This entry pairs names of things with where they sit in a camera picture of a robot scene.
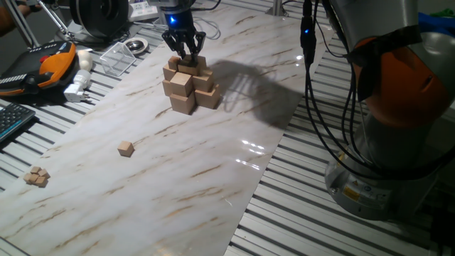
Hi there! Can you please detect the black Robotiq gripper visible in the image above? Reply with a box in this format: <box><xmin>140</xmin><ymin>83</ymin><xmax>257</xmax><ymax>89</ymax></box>
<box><xmin>158</xmin><ymin>0</ymin><xmax>207</xmax><ymax>68</ymax></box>

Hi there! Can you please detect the person's left forearm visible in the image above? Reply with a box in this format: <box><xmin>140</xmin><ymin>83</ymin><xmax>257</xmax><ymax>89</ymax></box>
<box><xmin>0</xmin><ymin>6</ymin><xmax>18</xmax><ymax>37</ymax></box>

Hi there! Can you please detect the person's left hand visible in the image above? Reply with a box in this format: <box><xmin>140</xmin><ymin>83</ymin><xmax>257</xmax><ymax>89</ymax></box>
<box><xmin>16</xmin><ymin>1</ymin><xmax>43</xmax><ymax>18</ymax></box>

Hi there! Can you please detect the white button control box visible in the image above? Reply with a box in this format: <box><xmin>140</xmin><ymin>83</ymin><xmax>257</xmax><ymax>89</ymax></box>
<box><xmin>127</xmin><ymin>0</ymin><xmax>160</xmax><ymax>23</ymax></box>

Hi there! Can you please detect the clear plastic box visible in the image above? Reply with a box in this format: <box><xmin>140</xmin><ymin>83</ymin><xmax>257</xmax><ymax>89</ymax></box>
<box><xmin>100</xmin><ymin>41</ymin><xmax>137</xmax><ymax>78</ymax></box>

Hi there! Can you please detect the black filament spool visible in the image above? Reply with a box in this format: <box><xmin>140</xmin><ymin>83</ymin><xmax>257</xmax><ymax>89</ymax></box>
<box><xmin>69</xmin><ymin>0</ymin><xmax>129</xmax><ymax>41</ymax></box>

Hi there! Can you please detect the white egg-shaped object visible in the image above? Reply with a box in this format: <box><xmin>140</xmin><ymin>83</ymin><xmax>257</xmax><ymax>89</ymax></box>
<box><xmin>77</xmin><ymin>49</ymin><xmax>94</xmax><ymax>72</ymax></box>

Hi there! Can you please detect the white power adapter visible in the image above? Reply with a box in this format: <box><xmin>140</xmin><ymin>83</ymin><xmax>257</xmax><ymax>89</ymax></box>
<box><xmin>63</xmin><ymin>69</ymin><xmax>92</xmax><ymax>103</ymax></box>

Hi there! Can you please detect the orange black teach pendant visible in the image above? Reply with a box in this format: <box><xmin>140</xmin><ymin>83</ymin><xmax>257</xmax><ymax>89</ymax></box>
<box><xmin>0</xmin><ymin>41</ymin><xmax>77</xmax><ymax>97</ymax></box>

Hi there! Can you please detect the thin grey stand leg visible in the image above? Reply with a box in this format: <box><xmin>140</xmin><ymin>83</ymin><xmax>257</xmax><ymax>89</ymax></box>
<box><xmin>35</xmin><ymin>0</ymin><xmax>76</xmax><ymax>41</ymax></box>

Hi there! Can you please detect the white marble pattern mat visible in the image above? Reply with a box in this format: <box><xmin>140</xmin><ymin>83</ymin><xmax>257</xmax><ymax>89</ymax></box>
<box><xmin>0</xmin><ymin>0</ymin><xmax>316</xmax><ymax>256</ymax></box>

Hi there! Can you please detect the thick grey stand leg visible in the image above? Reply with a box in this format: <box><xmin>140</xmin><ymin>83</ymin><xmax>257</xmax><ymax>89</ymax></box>
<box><xmin>4</xmin><ymin>0</ymin><xmax>41</xmax><ymax>49</ymax></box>

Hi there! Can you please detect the black computer keyboard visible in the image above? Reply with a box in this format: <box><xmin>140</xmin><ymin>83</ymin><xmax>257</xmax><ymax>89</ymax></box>
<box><xmin>0</xmin><ymin>102</ymin><xmax>37</xmax><ymax>144</ymax></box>

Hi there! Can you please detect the blue bag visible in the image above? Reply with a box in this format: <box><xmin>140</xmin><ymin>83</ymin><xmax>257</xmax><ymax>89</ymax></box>
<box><xmin>417</xmin><ymin>12</ymin><xmax>455</xmax><ymax>36</ymax></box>

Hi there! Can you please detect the green fabric item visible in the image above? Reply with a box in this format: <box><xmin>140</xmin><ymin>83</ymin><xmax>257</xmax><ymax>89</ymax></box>
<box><xmin>429</xmin><ymin>7</ymin><xmax>455</xmax><ymax>18</ymax></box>

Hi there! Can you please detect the grey looped cable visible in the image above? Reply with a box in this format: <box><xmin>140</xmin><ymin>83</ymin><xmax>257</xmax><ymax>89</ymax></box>
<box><xmin>193</xmin><ymin>16</ymin><xmax>222</xmax><ymax>41</ymax></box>

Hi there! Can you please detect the silver metal post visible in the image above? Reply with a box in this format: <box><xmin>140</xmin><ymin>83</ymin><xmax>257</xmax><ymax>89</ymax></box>
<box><xmin>265</xmin><ymin>0</ymin><xmax>289</xmax><ymax>18</ymax></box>

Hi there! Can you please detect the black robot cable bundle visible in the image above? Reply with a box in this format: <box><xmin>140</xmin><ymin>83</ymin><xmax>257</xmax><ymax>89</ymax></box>
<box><xmin>299</xmin><ymin>0</ymin><xmax>455</xmax><ymax>181</ymax></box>

